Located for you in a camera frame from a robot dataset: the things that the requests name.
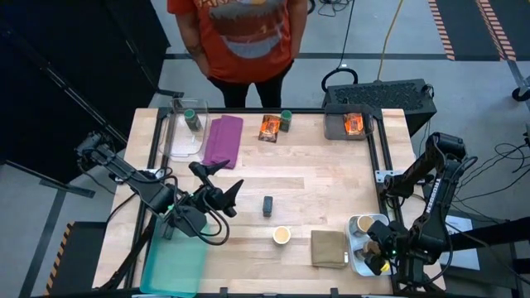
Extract black hazard-striped platform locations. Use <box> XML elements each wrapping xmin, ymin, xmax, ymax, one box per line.
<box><xmin>43</xmin><ymin>220</ymin><xmax>109</xmax><ymax>297</ymax></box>

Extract yellow hanging cable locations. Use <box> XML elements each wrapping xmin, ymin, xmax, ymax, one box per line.
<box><xmin>374</xmin><ymin>0</ymin><xmax>405</xmax><ymax>82</ymax></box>

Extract teal plastic tray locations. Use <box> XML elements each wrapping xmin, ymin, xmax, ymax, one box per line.
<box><xmin>139</xmin><ymin>213</ymin><xmax>211</xmax><ymax>298</ymax></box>

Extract purple cloth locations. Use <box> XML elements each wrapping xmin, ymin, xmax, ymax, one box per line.
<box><xmin>201</xmin><ymin>114</ymin><xmax>245</xmax><ymax>171</ymax></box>

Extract tan cloth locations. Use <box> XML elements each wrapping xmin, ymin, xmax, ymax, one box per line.
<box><xmin>310</xmin><ymin>229</ymin><xmax>349</xmax><ymax>270</ymax></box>

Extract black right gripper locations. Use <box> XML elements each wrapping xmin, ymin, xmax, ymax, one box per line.
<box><xmin>364</xmin><ymin>221</ymin><xmax>415</xmax><ymax>276</ymax></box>

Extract small dark block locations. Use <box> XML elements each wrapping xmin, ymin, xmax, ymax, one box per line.
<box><xmin>261</xmin><ymin>195</ymin><xmax>275</xmax><ymax>219</ymax></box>

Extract orange spice packet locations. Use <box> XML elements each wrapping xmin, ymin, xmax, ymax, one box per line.
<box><xmin>257</xmin><ymin>113</ymin><xmax>282</xmax><ymax>144</ymax></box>
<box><xmin>343</xmin><ymin>112</ymin><xmax>366</xmax><ymax>137</ymax></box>

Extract black caster wheel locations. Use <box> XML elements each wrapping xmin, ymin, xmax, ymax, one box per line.
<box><xmin>511</xmin><ymin>84</ymin><xmax>530</xmax><ymax>103</ymax></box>

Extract oregano jar green lid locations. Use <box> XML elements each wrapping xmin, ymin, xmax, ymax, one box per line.
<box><xmin>278</xmin><ymin>109</ymin><xmax>294</xmax><ymax>133</ymax></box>
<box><xmin>183</xmin><ymin>108</ymin><xmax>203</xmax><ymax>132</ymax></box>

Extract person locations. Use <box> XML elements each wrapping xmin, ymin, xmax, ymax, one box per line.
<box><xmin>166</xmin><ymin>0</ymin><xmax>310</xmax><ymax>109</ymax></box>

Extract black aluminium table frame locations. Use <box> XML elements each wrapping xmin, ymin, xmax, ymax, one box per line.
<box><xmin>94</xmin><ymin>106</ymin><xmax>446</xmax><ymax>298</ymax></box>

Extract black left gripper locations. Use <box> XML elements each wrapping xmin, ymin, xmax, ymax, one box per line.
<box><xmin>181</xmin><ymin>159</ymin><xmax>245</xmax><ymax>219</ymax></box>

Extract grey translucent bin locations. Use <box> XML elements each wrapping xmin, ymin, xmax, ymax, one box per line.
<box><xmin>323</xmin><ymin>103</ymin><xmax>376</xmax><ymax>141</ymax></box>

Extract black metal beam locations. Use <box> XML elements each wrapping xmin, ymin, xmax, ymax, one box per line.
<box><xmin>449</xmin><ymin>217</ymin><xmax>530</xmax><ymax>253</ymax></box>

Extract black looped floor cable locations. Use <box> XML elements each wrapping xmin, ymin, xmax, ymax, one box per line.
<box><xmin>320</xmin><ymin>66</ymin><xmax>359</xmax><ymax>94</ymax></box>

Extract white plastic tray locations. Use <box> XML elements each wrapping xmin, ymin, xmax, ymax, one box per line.
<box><xmin>344</xmin><ymin>213</ymin><xmax>400</xmax><ymax>277</ymax></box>

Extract white paper sheet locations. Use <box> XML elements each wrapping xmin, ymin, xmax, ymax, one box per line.
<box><xmin>438</xmin><ymin>213</ymin><xmax>482</xmax><ymax>272</ymax></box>

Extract paper cup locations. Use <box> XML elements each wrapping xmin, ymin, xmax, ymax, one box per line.
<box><xmin>271</xmin><ymin>224</ymin><xmax>292</xmax><ymax>246</ymax></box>

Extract clear plastic bin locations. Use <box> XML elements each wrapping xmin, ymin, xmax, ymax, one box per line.
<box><xmin>166</xmin><ymin>97</ymin><xmax>209</xmax><ymax>159</ymax></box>

